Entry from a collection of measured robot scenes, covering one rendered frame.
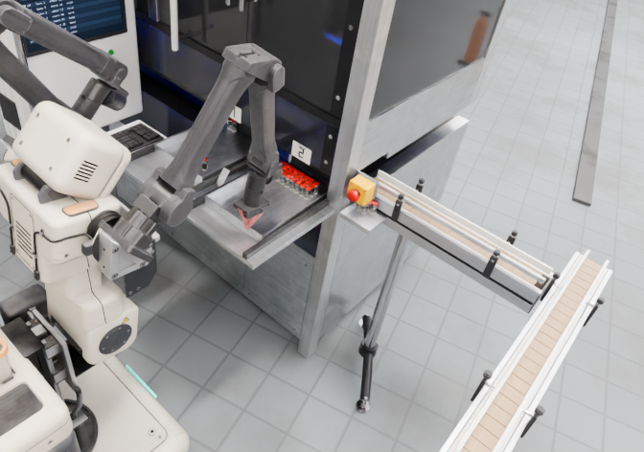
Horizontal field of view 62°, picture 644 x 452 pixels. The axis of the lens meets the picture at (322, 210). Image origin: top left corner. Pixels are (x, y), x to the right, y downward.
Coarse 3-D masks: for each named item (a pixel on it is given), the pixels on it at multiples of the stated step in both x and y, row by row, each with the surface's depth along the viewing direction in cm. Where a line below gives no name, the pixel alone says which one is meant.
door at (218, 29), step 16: (160, 0) 201; (192, 0) 190; (208, 0) 184; (224, 0) 179; (160, 16) 205; (192, 16) 193; (208, 16) 188; (224, 16) 182; (240, 16) 178; (192, 32) 197; (208, 32) 191; (224, 32) 186; (240, 32) 181; (224, 48) 189
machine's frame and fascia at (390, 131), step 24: (504, 0) 210; (456, 72) 210; (480, 72) 229; (288, 96) 178; (432, 96) 201; (456, 96) 221; (336, 120) 169; (384, 120) 178; (408, 120) 194; (432, 120) 213; (384, 144) 188; (408, 144) 206; (312, 168) 185; (360, 168) 183
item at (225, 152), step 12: (228, 132) 214; (240, 132) 215; (156, 144) 196; (168, 144) 200; (180, 144) 203; (216, 144) 207; (228, 144) 208; (240, 144) 209; (168, 156) 193; (216, 156) 200; (228, 156) 201; (240, 156) 202; (216, 168) 195; (228, 168) 193; (204, 180) 186
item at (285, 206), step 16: (224, 192) 184; (240, 192) 186; (272, 192) 189; (288, 192) 190; (224, 208) 179; (272, 208) 182; (288, 208) 183; (304, 208) 180; (240, 224) 171; (256, 224) 175; (272, 224) 176
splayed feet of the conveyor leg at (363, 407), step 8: (360, 320) 262; (368, 320) 253; (360, 344) 236; (376, 344) 237; (360, 352) 236; (368, 352) 233; (376, 352) 237; (368, 360) 231; (368, 368) 229; (368, 376) 227; (368, 384) 226; (360, 392) 226; (368, 392) 225; (360, 400) 229; (368, 400) 224; (360, 408) 226; (368, 408) 227
